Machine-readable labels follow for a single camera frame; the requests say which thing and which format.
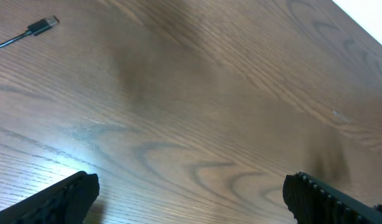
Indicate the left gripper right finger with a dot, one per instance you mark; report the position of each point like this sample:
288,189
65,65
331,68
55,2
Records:
312,201

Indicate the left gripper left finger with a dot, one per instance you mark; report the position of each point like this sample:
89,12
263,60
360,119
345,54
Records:
67,201

